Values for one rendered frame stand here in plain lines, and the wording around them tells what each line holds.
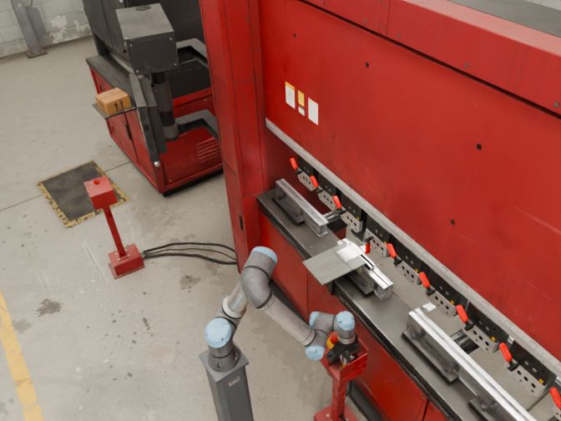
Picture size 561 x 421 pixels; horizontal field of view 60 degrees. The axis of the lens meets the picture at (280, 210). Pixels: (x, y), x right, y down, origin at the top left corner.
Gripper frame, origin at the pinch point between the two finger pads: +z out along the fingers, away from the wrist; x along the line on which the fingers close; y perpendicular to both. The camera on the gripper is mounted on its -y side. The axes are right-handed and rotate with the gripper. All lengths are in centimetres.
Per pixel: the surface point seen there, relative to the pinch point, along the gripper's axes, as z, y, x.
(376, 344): 0.6, 19.3, -0.5
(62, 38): 67, -8, 744
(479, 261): -77, 37, -33
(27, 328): 62, -148, 179
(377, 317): -11.1, 24.3, 5.4
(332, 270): -24.2, 17.9, 32.7
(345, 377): 2.6, -2.9, -4.7
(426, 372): -11.3, 22.8, -29.1
